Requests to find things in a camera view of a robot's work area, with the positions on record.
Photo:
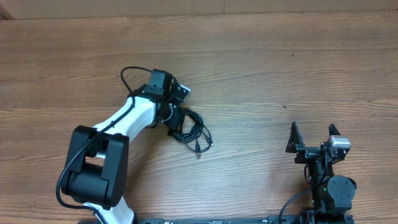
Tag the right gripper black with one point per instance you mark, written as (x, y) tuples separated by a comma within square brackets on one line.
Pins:
[(306, 152)]

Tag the cardboard back panel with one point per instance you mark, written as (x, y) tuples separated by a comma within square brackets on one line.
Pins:
[(57, 9)]

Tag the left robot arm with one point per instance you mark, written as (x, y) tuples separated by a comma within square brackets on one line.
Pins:
[(95, 174)]

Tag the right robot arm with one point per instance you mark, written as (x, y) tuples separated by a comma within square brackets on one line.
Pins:
[(331, 194)]

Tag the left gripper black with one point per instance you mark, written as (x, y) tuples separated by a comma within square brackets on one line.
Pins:
[(173, 122)]

